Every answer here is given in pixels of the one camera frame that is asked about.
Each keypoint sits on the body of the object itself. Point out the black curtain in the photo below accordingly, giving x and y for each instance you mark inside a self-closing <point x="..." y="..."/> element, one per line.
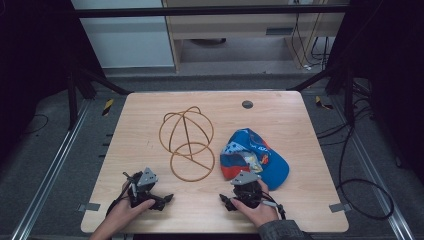
<point x="36" y="50"/>
<point x="393" y="66"/>

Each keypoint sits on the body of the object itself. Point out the blue printed cap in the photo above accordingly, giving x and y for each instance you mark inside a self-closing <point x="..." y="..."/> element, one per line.
<point x="270" y="163"/>

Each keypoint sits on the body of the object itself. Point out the light wooden desk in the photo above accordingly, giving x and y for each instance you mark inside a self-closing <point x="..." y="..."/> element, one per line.
<point x="233" y="28"/>

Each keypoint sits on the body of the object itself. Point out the yellow black striped tape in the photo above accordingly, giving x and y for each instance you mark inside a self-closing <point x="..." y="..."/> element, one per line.
<point x="321" y="103"/>
<point x="107" y="107"/>

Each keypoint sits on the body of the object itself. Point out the person's left hand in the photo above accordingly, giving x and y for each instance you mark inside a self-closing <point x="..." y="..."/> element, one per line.
<point x="128" y="213"/>

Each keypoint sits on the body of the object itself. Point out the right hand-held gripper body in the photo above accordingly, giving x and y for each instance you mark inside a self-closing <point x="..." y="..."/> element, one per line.
<point x="246" y="190"/>

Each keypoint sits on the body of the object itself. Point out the person's right hand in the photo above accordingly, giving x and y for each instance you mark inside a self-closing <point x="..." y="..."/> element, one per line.
<point x="258" y="215"/>

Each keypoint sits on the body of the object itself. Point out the black metal stand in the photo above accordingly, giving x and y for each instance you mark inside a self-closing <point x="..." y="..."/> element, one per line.
<point x="348" y="96"/>
<point x="71" y="100"/>

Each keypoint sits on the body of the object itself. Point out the black horizontal bar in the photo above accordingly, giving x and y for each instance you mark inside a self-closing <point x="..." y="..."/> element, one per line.
<point x="200" y="11"/>

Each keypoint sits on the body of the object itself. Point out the grey tape strip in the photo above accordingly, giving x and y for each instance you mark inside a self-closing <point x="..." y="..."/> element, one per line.
<point x="340" y="207"/>
<point x="89" y="207"/>

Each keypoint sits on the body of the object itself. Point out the aluminium rail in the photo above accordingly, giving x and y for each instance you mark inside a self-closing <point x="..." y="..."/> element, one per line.
<point x="50" y="173"/>
<point x="376" y="180"/>

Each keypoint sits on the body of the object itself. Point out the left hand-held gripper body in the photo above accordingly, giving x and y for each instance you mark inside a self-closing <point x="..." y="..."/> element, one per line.
<point x="146" y="178"/>

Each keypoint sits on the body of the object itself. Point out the white cabinet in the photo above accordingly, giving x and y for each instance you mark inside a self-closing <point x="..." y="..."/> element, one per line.
<point x="126" y="40"/>

